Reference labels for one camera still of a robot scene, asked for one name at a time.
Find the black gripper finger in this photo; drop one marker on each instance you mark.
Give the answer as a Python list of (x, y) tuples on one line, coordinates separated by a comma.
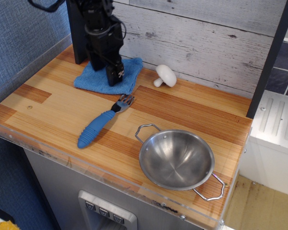
[(115, 73)]

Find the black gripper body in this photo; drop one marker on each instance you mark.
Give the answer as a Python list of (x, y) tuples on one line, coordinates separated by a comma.
[(104, 43)]

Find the blue towel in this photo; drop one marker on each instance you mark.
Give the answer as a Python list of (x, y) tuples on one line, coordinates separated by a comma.
[(96, 81)]

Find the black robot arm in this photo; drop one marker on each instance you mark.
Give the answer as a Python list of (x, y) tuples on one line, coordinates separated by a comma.
[(96, 10)]

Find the clear acrylic counter edge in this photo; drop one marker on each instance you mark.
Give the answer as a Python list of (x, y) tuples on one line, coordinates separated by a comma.
[(61, 177)]

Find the white toy mushroom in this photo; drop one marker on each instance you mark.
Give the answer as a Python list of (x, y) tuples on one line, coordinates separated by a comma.
[(166, 75)]

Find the silver dispenser button panel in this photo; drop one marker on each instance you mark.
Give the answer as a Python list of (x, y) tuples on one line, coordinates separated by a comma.
[(100, 214)]

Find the white grooved side unit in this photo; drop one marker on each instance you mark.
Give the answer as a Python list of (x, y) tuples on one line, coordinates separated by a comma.
[(265, 159)]

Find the yellow object at corner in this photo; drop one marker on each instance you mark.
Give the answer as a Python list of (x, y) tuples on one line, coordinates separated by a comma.
[(8, 225)]

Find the left dark vertical post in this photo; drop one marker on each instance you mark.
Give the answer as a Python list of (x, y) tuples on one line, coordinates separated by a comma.
[(77, 24)]

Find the dark vertical post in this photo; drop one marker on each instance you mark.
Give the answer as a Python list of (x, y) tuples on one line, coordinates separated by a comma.
[(269, 63), (77, 24)]

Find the blue handled metal fork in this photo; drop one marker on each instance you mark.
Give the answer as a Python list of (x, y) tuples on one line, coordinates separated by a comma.
[(92, 130)]

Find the steel bowl with wire handles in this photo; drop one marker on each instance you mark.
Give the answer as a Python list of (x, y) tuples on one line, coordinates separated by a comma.
[(178, 160)]

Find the right dark vertical post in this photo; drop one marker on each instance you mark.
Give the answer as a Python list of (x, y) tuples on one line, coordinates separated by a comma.
[(269, 63)]

